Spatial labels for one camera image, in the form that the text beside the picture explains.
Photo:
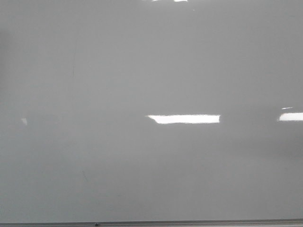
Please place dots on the white glossy whiteboard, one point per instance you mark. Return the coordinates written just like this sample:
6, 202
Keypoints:
130, 110

